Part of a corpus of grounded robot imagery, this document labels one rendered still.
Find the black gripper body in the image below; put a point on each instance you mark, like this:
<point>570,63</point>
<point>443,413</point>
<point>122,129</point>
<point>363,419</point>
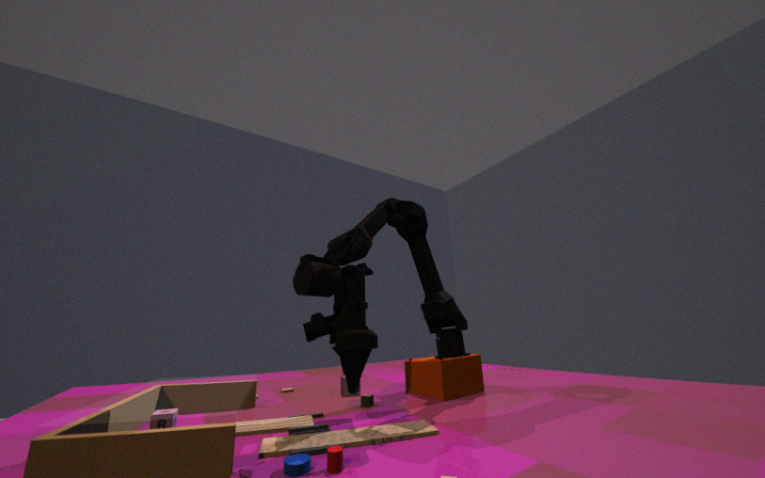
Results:
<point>355,334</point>

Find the red cylinder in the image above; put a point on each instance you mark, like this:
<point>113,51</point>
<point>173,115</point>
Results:
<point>335,459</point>

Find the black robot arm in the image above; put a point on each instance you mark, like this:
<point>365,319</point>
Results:
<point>316,276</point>

